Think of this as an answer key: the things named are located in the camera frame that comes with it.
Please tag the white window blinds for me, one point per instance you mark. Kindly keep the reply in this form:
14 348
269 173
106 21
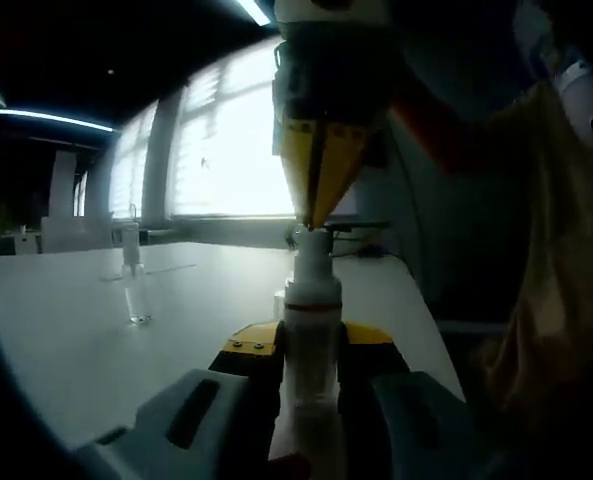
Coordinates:
226 150

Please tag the white square column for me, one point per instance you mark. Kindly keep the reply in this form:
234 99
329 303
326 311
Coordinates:
64 185

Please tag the long curved ceiling light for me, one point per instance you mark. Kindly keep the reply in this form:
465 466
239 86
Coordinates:
256 10

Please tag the curved metal faucet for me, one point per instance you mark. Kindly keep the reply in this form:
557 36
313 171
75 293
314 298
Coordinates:
130 215

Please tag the clear pump bottle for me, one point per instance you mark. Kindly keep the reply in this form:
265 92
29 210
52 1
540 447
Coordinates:
138 300

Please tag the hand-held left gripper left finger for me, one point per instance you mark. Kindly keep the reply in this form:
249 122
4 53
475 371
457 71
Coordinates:
246 385

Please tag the white chest-worn device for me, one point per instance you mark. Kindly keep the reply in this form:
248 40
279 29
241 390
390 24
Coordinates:
581 95

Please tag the person's left hand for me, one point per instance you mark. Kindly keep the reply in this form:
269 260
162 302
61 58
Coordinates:
288 467

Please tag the white low cabinet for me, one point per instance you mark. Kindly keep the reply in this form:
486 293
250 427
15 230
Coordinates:
76 235

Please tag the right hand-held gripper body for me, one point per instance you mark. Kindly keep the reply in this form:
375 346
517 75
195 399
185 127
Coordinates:
296 10

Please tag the wide clear bottle cover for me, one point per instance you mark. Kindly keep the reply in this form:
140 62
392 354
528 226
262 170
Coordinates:
279 302

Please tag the black desk stand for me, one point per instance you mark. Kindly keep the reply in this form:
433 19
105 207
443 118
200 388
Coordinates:
356 226

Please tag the straight ceiling light strip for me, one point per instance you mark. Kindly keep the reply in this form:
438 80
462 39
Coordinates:
51 117

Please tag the slim clear bottle cover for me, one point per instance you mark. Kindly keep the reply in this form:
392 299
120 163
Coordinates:
132 242

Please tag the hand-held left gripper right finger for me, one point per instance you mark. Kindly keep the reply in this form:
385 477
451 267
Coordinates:
371 360

